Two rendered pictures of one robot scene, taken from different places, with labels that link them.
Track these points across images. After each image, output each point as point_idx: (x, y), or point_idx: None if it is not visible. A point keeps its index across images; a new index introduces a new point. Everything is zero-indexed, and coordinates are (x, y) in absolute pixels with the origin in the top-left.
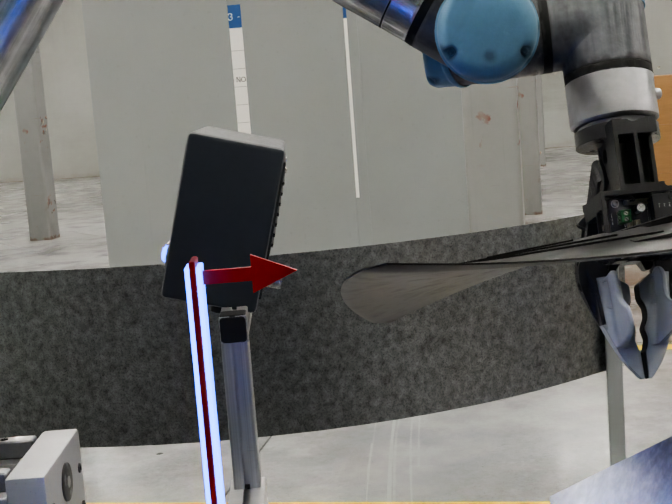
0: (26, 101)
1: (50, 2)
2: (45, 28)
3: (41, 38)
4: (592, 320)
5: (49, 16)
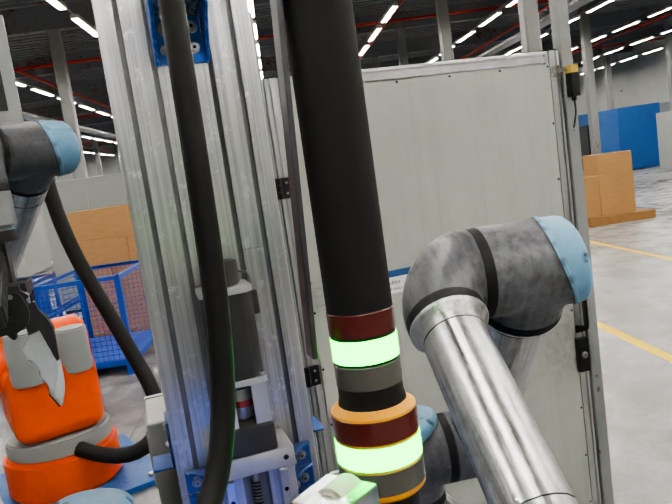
0: None
1: (509, 367)
2: (517, 377)
3: (519, 381)
4: None
5: (514, 373)
